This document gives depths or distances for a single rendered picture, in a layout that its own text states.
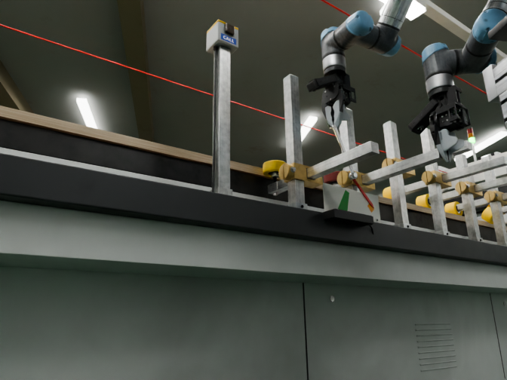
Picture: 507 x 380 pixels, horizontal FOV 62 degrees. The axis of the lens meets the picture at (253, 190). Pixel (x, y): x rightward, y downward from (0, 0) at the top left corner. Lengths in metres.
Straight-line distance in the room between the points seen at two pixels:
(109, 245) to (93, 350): 0.30
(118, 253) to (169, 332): 0.34
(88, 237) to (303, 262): 0.59
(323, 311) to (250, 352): 0.33
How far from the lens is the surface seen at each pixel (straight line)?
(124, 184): 0.95
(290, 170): 1.24
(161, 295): 1.20
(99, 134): 1.22
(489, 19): 1.31
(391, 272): 1.52
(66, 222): 0.94
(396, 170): 1.38
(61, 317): 1.12
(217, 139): 1.13
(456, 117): 1.29
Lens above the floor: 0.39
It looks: 18 degrees up
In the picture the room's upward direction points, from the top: 1 degrees counter-clockwise
